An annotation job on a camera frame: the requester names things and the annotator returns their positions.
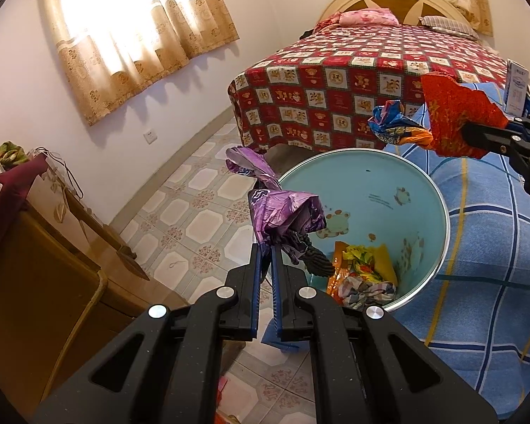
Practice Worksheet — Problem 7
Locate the light blue trash bin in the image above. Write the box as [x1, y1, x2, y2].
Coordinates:
[265, 148, 450, 312]

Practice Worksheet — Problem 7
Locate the pink floral pillow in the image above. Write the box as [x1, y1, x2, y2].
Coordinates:
[316, 8, 399, 29]

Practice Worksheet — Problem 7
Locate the maroon cloth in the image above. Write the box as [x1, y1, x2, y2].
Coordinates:
[0, 157, 49, 230]

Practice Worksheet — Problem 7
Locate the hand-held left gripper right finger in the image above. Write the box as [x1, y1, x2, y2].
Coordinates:
[271, 246, 500, 424]

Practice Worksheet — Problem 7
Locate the wooden cabinet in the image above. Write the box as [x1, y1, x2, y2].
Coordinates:
[0, 159, 190, 407]

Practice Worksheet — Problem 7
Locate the red checkered blanket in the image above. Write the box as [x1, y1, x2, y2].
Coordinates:
[227, 24, 513, 153]

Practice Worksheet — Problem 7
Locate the thin black cable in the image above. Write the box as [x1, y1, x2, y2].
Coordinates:
[40, 150, 84, 199]

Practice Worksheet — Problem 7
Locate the purple foil wrapper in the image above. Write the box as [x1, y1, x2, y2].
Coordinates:
[225, 146, 336, 279]

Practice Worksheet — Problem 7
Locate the beige patterned wide curtain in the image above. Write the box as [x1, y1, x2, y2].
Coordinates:
[37, 0, 240, 126]

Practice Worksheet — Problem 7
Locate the orange mesh bag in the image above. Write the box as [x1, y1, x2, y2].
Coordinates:
[326, 241, 352, 303]

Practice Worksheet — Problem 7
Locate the blue orange foil wrapper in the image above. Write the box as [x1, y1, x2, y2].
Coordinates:
[366, 99, 436, 151]

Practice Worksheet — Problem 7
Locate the tall white blue box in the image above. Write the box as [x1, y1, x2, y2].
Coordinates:
[503, 59, 530, 116]

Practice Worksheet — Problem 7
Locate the yellow wrapper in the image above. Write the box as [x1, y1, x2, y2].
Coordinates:
[342, 247, 381, 275]

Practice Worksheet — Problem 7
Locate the red foil wrapper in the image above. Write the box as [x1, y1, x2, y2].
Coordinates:
[419, 73, 508, 160]

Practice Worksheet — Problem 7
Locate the blue plaid tablecloth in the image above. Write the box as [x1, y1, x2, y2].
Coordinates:
[260, 82, 530, 396]

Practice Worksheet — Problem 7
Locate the green yellow cloth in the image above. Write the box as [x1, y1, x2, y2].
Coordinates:
[0, 140, 31, 171]

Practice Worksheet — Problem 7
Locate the striped pillow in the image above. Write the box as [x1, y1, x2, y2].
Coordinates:
[419, 15, 480, 40]

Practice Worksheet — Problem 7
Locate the yellow foam piece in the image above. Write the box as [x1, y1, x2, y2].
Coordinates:
[369, 244, 399, 287]

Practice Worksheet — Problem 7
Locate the beige patterned narrow curtain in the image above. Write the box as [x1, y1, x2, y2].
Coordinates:
[358, 0, 494, 37]

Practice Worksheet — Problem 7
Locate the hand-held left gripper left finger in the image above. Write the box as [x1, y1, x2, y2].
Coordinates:
[33, 243, 271, 424]

